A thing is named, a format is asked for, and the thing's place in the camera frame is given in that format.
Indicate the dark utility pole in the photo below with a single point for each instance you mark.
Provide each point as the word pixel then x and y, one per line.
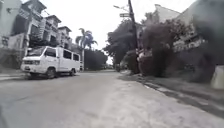
pixel 134 30

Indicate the dark leafy tree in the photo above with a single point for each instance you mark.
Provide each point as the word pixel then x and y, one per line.
pixel 120 41

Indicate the grey concrete sidewalk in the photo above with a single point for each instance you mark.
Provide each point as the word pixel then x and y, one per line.
pixel 186 91
pixel 10 75

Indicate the dark bushes along wall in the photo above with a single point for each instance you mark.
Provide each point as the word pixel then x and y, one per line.
pixel 173 56

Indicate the pale building with roof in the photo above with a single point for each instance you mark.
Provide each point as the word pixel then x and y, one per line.
pixel 173 23

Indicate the white van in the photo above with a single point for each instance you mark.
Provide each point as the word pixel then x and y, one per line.
pixel 50 61

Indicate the palm tree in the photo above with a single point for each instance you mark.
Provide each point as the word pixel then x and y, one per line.
pixel 85 39

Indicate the dark green hedge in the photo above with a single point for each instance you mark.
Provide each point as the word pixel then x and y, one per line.
pixel 94 59

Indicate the grey concrete road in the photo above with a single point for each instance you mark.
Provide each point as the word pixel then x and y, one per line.
pixel 86 100

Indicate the multi-storey grey building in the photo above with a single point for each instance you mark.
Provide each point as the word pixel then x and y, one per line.
pixel 33 26

